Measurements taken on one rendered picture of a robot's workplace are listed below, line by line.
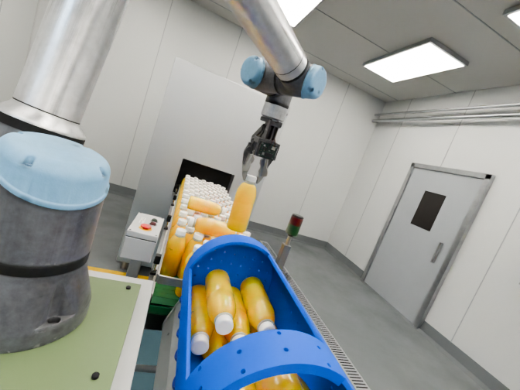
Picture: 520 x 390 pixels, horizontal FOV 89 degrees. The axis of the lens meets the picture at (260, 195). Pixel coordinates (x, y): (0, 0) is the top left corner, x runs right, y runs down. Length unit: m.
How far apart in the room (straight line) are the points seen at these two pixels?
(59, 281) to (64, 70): 0.29
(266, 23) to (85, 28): 0.28
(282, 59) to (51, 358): 0.59
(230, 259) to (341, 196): 5.37
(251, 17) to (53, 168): 0.38
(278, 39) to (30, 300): 0.54
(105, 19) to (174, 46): 4.64
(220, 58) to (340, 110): 2.51
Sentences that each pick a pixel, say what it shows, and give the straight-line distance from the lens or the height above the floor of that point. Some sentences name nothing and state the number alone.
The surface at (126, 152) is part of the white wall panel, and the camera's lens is 5.10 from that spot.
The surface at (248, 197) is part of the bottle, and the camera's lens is 0.87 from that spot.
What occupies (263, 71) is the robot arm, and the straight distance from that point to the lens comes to 0.73.
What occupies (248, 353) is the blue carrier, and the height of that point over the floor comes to 1.21.
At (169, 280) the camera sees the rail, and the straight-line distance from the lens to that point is 1.00.
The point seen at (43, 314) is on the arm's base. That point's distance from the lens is 0.43.
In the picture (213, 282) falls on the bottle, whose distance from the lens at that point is 0.72.
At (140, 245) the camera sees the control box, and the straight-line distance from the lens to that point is 0.99.
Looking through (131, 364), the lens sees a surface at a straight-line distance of 0.46.
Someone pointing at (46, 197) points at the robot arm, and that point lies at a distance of 0.37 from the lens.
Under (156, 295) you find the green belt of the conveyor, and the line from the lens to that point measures 1.04.
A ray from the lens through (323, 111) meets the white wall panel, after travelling 5.64.
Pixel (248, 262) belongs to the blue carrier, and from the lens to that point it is 0.84.
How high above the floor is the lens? 1.48
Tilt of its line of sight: 8 degrees down
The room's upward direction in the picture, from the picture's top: 20 degrees clockwise
